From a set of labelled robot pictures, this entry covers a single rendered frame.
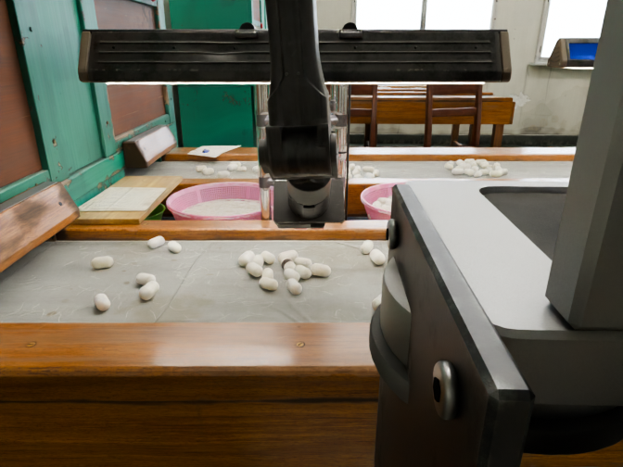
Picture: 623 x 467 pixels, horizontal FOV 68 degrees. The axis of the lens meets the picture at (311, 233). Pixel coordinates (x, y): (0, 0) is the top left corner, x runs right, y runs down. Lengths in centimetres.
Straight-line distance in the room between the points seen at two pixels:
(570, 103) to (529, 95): 50
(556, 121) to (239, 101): 414
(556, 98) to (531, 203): 621
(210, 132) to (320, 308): 294
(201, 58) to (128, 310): 37
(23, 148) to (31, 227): 18
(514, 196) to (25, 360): 55
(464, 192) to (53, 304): 68
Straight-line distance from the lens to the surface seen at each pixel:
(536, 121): 632
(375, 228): 90
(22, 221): 85
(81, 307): 75
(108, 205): 107
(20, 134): 97
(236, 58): 72
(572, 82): 642
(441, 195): 16
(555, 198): 18
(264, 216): 95
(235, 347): 56
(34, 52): 102
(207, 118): 353
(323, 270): 75
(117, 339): 61
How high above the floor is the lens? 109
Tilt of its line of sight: 22 degrees down
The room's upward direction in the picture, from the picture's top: straight up
